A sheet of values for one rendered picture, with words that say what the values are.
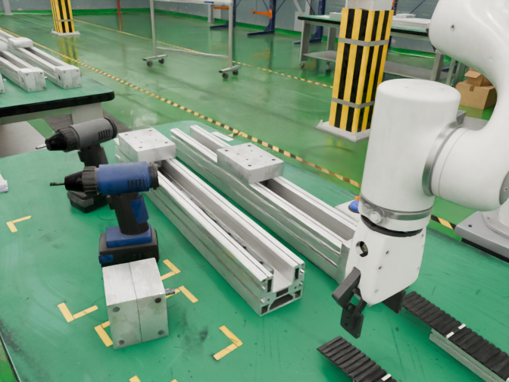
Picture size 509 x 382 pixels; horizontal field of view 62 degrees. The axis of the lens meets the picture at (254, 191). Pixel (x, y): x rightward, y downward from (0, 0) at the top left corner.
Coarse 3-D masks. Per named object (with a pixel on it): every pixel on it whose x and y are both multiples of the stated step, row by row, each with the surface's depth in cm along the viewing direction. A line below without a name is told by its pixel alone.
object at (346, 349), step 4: (344, 344) 68; (348, 344) 68; (340, 348) 67; (344, 348) 67; (348, 348) 67; (352, 348) 67; (332, 352) 66; (336, 352) 66; (340, 352) 67; (344, 352) 66; (348, 352) 67; (328, 356) 66; (332, 356) 66; (336, 356) 66; (340, 356) 66; (344, 356) 66; (332, 360) 65; (336, 360) 65
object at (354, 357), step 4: (352, 352) 66; (356, 352) 66; (360, 352) 66; (348, 356) 65; (352, 356) 66; (356, 356) 65; (360, 356) 65; (364, 356) 66; (340, 360) 65; (344, 360) 65; (348, 360) 65; (352, 360) 65; (356, 360) 65; (336, 364) 64; (340, 364) 64; (344, 364) 64; (348, 364) 64; (352, 364) 64; (340, 368) 64; (344, 368) 63
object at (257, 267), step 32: (128, 160) 123; (160, 192) 106; (192, 192) 107; (192, 224) 93; (224, 224) 96; (256, 224) 89; (224, 256) 83; (256, 256) 84; (288, 256) 79; (256, 288) 75; (288, 288) 78
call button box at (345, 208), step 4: (352, 200) 106; (344, 204) 103; (348, 204) 104; (336, 208) 102; (340, 208) 101; (344, 208) 101; (348, 208) 101; (344, 212) 100; (348, 212) 100; (352, 212) 100; (356, 212) 100; (348, 216) 99; (352, 216) 98; (356, 216) 98; (360, 216) 98; (356, 220) 97; (360, 220) 97
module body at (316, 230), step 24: (192, 144) 129; (216, 144) 132; (192, 168) 133; (216, 168) 119; (240, 192) 111; (264, 192) 102; (288, 192) 106; (264, 216) 104; (288, 216) 95; (312, 216) 100; (336, 216) 93; (288, 240) 97; (312, 240) 90; (336, 240) 85; (336, 264) 85
